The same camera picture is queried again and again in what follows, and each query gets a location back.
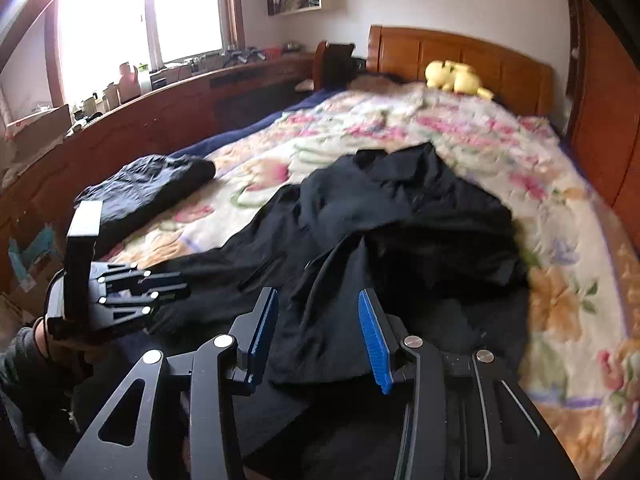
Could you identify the yellow plush toy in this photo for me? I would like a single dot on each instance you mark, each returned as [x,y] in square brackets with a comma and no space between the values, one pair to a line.
[460,80]

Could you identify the metal pot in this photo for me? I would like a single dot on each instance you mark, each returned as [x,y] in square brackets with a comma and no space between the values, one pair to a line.
[291,47]

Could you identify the long wooden desk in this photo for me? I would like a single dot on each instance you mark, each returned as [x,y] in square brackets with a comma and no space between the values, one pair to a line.
[150,120]

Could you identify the cardboard box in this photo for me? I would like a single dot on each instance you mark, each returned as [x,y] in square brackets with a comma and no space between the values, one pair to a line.
[37,132]

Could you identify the white bottle with green cap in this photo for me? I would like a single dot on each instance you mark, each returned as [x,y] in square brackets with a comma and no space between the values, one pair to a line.
[144,80]

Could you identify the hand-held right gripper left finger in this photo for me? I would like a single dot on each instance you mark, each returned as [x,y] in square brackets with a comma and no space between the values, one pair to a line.
[265,330]

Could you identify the wooden bed headboard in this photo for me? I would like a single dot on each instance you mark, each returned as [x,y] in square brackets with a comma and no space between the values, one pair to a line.
[450,50]

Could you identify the folded dark navy garment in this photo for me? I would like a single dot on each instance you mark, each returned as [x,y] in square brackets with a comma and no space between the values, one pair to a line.
[150,185]

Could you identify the wooden louvred wardrobe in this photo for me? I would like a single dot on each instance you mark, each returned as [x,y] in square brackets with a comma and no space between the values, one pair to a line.
[610,110]

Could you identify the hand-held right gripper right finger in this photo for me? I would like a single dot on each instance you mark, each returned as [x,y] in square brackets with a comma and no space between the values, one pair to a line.
[375,340]

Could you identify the person's left forearm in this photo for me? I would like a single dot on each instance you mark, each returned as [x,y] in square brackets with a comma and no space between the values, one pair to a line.
[35,390]

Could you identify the person's left hand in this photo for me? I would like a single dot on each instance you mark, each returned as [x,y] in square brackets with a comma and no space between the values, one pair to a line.
[35,340]

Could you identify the floral plush blanket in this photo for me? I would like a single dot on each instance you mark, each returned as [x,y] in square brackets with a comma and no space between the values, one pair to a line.
[550,260]

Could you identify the wood-framed window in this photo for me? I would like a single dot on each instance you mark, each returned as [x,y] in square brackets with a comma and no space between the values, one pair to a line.
[185,10]

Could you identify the wooden chair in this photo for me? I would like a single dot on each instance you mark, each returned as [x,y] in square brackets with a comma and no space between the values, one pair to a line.
[337,67]

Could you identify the black tripod device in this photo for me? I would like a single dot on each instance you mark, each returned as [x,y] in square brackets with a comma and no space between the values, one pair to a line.
[242,56]

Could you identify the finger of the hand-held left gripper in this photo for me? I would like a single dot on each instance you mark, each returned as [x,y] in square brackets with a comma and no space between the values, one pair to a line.
[125,316]
[135,282]

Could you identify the black double-breasted coat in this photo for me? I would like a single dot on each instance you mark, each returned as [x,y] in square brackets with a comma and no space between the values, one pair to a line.
[400,220]

